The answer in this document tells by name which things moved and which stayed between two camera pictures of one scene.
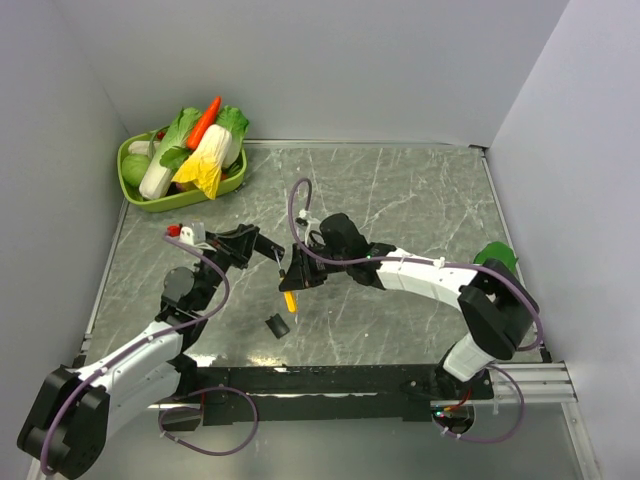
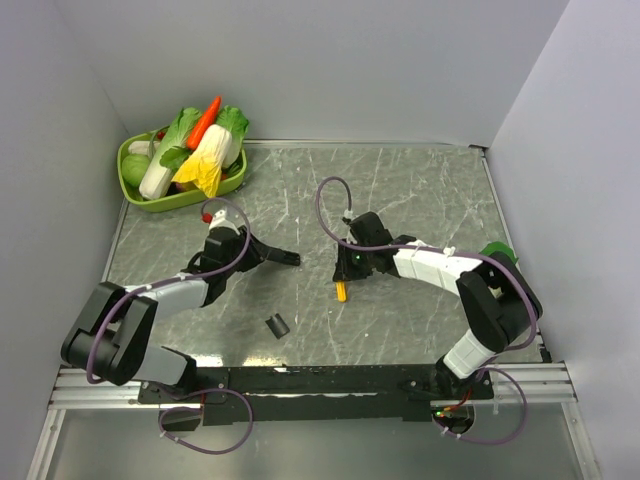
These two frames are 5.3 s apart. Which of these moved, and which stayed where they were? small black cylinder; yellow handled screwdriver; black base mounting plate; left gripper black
Moved: yellow handled screwdriver
Stayed: small black cylinder; left gripper black; black base mounting plate
